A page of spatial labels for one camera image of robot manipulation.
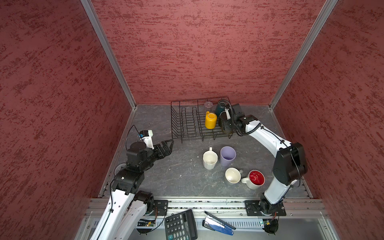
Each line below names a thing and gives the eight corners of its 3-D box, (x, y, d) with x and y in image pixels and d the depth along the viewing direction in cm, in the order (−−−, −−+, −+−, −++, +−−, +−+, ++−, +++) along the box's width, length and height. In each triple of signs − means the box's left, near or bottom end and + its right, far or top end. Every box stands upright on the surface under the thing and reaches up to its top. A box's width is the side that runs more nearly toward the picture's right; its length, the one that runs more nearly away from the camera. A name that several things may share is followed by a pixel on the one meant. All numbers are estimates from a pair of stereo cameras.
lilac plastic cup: (218, 168, 90) (221, 159, 80) (217, 156, 95) (220, 146, 85) (232, 168, 90) (237, 159, 80) (230, 156, 95) (234, 146, 85)
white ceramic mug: (208, 173, 88) (209, 166, 79) (199, 161, 93) (200, 153, 84) (218, 166, 91) (220, 158, 82) (209, 155, 96) (210, 146, 87)
